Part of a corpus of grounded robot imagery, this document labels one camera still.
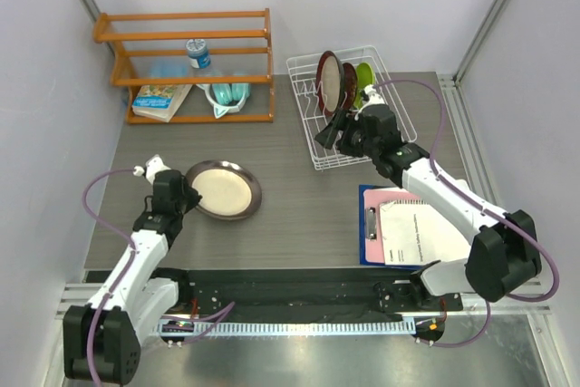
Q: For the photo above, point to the white teal cat-ear headphones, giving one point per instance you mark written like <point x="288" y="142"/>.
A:
<point x="225" y="98"/>

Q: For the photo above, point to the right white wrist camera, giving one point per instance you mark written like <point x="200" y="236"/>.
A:
<point x="369" y="96"/>

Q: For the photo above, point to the small brown rimmed plate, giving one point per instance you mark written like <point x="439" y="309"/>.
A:
<point x="350" y="85"/>

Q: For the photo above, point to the white wire dish rack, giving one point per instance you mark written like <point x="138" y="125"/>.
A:
<point x="302" y="71"/>

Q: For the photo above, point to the paperback book with blue cover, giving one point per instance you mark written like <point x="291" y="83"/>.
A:
<point x="160" y="102"/>

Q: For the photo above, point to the orange wooden shelf rack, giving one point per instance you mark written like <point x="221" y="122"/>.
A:
<point x="149" y="49"/>

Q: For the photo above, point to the white printed manual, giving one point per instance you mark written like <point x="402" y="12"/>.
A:
<point x="413" y="233"/>

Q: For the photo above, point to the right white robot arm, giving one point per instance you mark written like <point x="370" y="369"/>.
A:
<point x="503" y="251"/>

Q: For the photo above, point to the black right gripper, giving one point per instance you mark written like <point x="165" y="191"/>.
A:
<point x="340" y="122"/>

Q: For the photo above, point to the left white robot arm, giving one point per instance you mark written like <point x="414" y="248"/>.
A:
<point x="103" y="339"/>

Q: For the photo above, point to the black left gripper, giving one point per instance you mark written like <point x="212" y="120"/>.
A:
<point x="192" y="198"/>

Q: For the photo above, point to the large brown rimmed cream plate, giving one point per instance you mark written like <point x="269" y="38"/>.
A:
<point x="228" y="191"/>

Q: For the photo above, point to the clear water bottle blue cap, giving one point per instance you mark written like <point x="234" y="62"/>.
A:
<point x="200" y="59"/>

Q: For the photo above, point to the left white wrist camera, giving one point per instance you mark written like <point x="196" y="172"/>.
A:
<point x="153" y="167"/>

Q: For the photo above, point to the green plastic plate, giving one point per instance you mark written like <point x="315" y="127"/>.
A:
<point x="365" y="76"/>

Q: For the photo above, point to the blue clipboard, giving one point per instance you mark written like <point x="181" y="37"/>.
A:
<point x="363" y="224"/>

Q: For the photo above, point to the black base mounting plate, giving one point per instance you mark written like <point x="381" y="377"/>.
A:
<point x="304" y="296"/>

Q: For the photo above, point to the white slotted cable duct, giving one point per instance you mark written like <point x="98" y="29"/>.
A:
<point x="182" y="329"/>

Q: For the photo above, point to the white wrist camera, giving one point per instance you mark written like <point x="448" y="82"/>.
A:
<point x="369" y="96"/>
<point x="153" y="167"/>

